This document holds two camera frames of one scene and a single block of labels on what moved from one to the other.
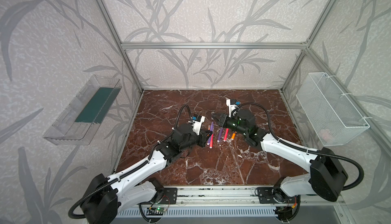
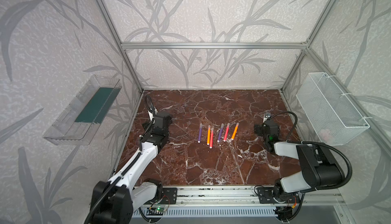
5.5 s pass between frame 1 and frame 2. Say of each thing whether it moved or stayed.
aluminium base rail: stayed
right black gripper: moved
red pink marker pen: stayed
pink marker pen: stayed
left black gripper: moved
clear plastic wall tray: stayed
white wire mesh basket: stayed
